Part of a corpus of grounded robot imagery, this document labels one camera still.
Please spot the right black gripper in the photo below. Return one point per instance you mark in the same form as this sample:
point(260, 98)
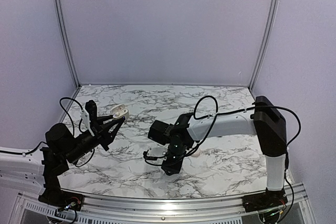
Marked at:
point(174, 168)

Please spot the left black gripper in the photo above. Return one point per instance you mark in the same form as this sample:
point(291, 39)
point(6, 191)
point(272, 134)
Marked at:
point(102, 138)

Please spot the white earbud charging case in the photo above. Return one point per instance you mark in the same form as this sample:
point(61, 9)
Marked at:
point(120, 111)

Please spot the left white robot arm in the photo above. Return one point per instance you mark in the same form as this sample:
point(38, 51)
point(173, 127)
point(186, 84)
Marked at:
point(31, 170)

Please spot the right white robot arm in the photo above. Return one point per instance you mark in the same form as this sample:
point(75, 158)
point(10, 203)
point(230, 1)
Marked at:
point(263, 120)

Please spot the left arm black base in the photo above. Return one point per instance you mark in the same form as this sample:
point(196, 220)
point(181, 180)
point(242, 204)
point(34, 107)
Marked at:
point(53, 195)

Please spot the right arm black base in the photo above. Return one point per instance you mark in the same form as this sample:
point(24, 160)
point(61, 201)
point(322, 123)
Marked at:
point(264, 200)

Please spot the pink round earbud case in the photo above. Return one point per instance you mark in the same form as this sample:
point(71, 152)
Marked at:
point(197, 153)

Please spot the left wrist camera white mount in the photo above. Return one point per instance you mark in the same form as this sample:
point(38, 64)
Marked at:
point(89, 115)

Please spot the aluminium front rail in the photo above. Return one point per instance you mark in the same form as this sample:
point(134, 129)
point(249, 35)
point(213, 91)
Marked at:
point(109, 209)

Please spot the left aluminium corner post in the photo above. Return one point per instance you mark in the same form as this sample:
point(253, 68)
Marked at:
point(66, 43)

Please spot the aluminium corner post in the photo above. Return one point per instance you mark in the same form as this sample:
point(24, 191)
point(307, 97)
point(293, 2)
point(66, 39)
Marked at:
point(66, 43)
point(264, 43)

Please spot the right aluminium corner post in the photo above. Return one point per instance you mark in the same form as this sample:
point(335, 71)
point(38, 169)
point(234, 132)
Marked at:
point(264, 43)

